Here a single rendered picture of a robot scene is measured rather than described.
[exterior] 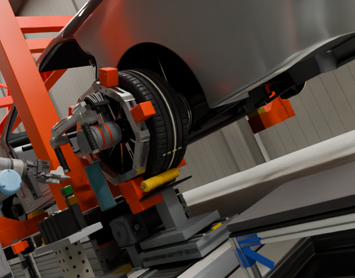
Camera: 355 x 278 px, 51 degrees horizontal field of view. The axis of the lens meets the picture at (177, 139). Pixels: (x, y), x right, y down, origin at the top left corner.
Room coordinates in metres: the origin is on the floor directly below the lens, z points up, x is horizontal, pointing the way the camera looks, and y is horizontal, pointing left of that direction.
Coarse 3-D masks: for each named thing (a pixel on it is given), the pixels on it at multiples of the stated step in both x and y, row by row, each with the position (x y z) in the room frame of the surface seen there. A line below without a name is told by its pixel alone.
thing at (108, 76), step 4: (100, 68) 1.88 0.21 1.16; (104, 68) 1.88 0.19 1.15; (108, 68) 1.88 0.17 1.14; (112, 68) 1.88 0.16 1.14; (116, 68) 1.89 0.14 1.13; (100, 72) 1.87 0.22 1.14; (104, 72) 1.85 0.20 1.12; (108, 72) 1.85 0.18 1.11; (112, 72) 1.87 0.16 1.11; (116, 72) 1.89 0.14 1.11; (100, 76) 1.88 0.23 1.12; (104, 76) 1.86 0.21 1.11; (108, 76) 1.86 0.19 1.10; (112, 76) 1.88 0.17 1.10; (116, 76) 1.90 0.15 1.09; (100, 80) 1.89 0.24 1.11; (104, 80) 1.87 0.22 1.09; (108, 80) 1.86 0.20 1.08; (112, 80) 1.88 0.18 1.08; (116, 80) 1.91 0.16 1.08; (100, 84) 1.90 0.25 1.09; (104, 84) 1.88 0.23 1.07; (108, 84) 1.87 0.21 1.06; (112, 84) 1.89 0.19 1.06; (116, 84) 1.91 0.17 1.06
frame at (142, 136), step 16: (112, 96) 1.87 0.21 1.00; (128, 96) 1.83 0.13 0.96; (128, 112) 1.82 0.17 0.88; (80, 128) 2.15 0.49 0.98; (144, 128) 1.84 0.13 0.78; (144, 144) 1.88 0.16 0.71; (96, 160) 2.20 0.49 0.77; (144, 160) 1.92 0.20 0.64; (112, 176) 2.09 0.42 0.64; (128, 176) 1.98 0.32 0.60
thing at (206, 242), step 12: (228, 216) 2.10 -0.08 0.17; (204, 228) 2.11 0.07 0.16; (216, 228) 1.92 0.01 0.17; (192, 240) 1.90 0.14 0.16; (204, 240) 1.85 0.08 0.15; (216, 240) 1.90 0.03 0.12; (144, 252) 2.18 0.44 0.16; (156, 252) 2.04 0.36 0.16; (168, 252) 1.97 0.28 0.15; (180, 252) 1.91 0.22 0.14; (192, 252) 1.84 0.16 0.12; (204, 252) 1.82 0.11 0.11; (144, 264) 2.15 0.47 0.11; (156, 264) 2.07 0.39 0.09
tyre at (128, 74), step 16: (96, 80) 2.06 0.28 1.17; (128, 80) 1.89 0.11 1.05; (144, 80) 1.92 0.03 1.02; (160, 80) 1.99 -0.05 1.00; (144, 96) 1.85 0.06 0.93; (160, 96) 1.90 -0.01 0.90; (176, 96) 1.98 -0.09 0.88; (160, 112) 1.86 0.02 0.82; (176, 112) 1.94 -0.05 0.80; (160, 128) 1.85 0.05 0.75; (176, 128) 1.94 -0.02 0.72; (160, 144) 1.87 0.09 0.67; (176, 144) 1.97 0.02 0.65; (160, 160) 1.92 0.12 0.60; (176, 160) 2.05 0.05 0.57; (144, 176) 2.02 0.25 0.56
